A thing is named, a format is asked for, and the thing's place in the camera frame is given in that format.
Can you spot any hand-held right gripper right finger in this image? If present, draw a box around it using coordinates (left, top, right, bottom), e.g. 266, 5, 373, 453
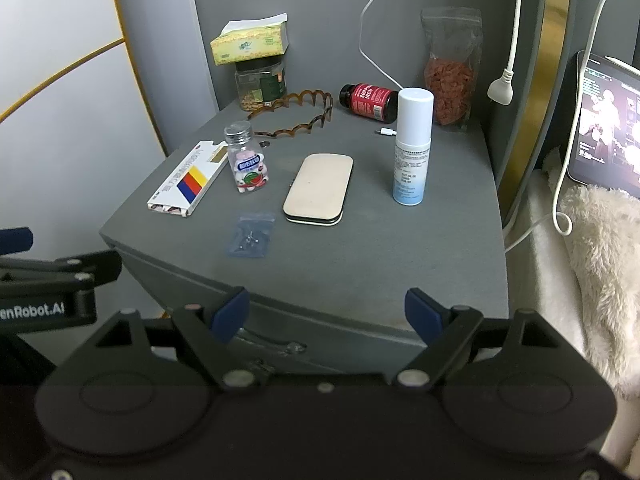
396, 288, 587, 392

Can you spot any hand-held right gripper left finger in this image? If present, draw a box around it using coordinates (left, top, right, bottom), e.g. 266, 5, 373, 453
64, 286, 274, 392

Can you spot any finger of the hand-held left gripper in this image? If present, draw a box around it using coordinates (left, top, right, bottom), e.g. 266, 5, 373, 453
0, 227, 34, 257
0, 249, 124, 294

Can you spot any small clear zip bag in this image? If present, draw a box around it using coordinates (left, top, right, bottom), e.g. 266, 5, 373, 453
225, 213, 276, 260

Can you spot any grey drawer with metal handle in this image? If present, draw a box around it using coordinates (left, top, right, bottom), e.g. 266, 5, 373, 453
119, 254, 442, 377

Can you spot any white box with colour stripes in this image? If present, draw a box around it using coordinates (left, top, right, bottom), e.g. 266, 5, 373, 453
146, 139, 230, 220

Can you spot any clear candy bottle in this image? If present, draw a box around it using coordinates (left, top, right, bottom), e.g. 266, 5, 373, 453
223, 121, 272, 195

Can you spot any beige glasses case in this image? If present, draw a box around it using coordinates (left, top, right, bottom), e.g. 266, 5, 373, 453
282, 153, 355, 227

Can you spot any white spray bottle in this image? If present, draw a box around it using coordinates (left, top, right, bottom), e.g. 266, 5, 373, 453
392, 87, 435, 206

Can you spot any grey fabric nightstand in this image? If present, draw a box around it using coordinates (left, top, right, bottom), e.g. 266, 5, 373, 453
98, 97, 511, 377

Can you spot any white bed sheet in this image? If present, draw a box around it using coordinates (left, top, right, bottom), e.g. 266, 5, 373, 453
504, 170, 640, 477

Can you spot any cream fluffy blanket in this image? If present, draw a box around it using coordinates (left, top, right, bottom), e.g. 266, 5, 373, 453
542, 147, 640, 402

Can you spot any brown wavy headband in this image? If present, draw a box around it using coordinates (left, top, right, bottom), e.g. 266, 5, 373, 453
246, 88, 335, 140

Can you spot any dark bottle with red label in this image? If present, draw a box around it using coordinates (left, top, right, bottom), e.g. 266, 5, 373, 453
338, 83, 401, 125

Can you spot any clear bag of red flakes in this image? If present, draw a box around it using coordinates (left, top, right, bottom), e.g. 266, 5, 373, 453
419, 7, 484, 133

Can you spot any glass jar with green label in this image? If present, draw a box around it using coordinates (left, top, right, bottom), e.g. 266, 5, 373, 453
233, 56, 289, 113

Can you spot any white power plug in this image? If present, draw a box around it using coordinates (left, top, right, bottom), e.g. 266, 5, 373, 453
487, 0, 529, 106

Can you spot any tablet with lit screen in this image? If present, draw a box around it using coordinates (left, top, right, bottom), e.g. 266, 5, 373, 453
566, 50, 640, 192

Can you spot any yellow tissue box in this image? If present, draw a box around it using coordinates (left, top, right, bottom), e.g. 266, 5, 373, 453
209, 11, 290, 66

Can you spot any grey headboard with gold trim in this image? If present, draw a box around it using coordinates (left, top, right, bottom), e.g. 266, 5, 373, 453
487, 0, 640, 222

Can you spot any white charging cable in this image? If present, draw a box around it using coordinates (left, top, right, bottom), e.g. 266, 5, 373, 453
359, 0, 415, 137

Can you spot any white tablet cable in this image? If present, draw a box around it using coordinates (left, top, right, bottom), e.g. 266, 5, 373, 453
502, 0, 617, 254

